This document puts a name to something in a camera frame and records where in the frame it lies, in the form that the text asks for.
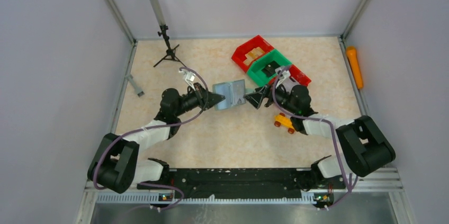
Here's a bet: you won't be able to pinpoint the black tripod with grey tube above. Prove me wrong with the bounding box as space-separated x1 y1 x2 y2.
149 0 186 68

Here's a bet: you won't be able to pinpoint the green bin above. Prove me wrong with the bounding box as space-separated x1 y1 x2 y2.
247 49 292 87

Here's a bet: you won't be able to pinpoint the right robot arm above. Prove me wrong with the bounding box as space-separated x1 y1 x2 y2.
244 85 396 181

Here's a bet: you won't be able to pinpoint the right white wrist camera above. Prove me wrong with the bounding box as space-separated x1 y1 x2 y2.
275 66 299 92

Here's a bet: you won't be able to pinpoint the small grey tool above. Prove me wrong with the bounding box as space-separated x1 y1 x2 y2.
125 74 145 97

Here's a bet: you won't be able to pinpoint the orange flashlight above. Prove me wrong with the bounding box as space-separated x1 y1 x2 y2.
346 46 364 89

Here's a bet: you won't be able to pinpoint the green card holder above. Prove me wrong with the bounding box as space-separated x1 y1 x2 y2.
212 79 255 111

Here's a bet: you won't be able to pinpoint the black item in green bin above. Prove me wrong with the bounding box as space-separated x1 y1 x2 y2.
262 61 281 78

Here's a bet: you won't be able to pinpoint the wooden blocks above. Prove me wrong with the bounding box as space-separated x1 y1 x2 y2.
244 47 265 66

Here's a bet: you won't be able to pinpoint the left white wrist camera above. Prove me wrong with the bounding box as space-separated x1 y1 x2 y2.
179 68 195 88

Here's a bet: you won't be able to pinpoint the yellow toy car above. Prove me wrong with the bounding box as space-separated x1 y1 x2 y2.
274 113 295 135

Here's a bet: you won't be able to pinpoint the near red bin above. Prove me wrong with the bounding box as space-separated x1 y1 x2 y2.
268 65 311 86

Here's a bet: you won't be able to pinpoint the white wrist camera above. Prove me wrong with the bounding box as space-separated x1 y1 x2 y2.
179 68 195 88
275 66 299 92

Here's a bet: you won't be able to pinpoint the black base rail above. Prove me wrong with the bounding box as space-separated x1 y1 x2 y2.
137 168 346 199

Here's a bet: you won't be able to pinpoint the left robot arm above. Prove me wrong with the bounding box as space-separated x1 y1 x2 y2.
87 83 226 193

